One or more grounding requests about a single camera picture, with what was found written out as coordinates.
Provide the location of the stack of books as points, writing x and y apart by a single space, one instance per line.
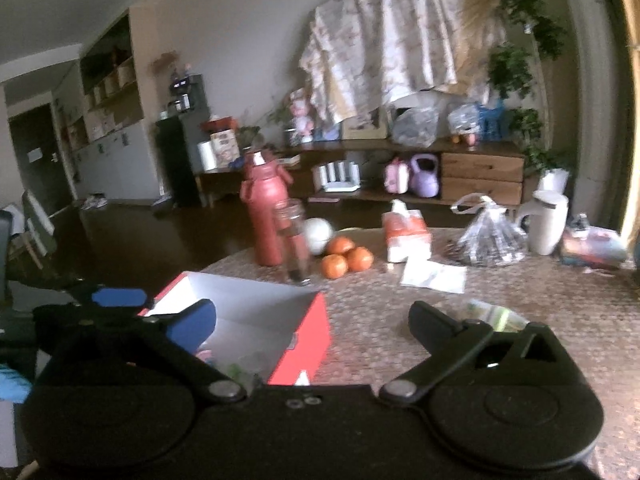
595 250

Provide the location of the black coffee machine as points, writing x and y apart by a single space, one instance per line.
187 95

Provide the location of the large clear plastic bag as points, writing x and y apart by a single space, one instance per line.
415 127

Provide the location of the dark door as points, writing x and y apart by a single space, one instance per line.
42 160

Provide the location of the white tower air conditioner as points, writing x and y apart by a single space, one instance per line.
592 85

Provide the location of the white jug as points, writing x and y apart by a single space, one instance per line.
547 225

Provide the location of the pink doll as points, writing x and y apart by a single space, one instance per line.
302 115

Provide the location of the white slotted rack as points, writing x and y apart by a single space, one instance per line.
336 177

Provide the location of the small leafy plant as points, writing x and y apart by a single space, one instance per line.
280 115

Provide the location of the pink backpack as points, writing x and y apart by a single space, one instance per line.
396 176

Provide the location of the black cabinet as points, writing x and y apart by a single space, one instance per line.
175 160

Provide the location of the red tissue box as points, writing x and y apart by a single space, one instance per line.
218 124

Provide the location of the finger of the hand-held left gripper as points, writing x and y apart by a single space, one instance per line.
117 296

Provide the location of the clear plastic bag dark contents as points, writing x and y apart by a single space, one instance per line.
490 242

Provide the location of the red water bottle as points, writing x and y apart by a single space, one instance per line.
265 220

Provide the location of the white paper sheet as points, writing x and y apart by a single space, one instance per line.
432 275

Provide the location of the yellow curtain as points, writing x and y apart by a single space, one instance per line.
629 110

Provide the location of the clear glass jar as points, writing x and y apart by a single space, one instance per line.
295 245

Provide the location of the paper towel roll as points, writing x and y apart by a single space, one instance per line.
206 156

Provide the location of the illustrated carton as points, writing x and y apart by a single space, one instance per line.
223 149

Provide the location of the white wall shelving unit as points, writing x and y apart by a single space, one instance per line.
110 125

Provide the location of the small clear plastic bag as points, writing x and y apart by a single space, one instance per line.
464 119

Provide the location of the floral white cloth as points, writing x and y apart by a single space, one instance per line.
380 40

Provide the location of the white ball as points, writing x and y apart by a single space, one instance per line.
320 235

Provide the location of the wooden media cabinet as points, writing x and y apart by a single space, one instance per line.
480 172

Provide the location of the red cardboard shoe box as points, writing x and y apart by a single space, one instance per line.
300 345

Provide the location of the tall potted plant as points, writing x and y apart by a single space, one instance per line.
515 70

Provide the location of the orange fruit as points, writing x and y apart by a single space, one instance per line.
341 245
334 266
361 259

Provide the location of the low wooden side table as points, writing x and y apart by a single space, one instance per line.
220 185

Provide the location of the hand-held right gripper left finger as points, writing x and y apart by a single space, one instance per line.
192 327

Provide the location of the purple kettlebell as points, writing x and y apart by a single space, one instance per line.
425 180

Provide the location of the beige sheer cloth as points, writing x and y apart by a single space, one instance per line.
477 30

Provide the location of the cream photo frame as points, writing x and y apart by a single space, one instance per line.
364 125

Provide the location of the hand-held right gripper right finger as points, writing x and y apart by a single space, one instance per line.
430 322

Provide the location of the orange tissue pack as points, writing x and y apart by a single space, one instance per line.
406 240

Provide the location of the dried flower bunch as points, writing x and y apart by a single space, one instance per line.
165 62

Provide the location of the chair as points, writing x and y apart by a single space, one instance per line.
40 230

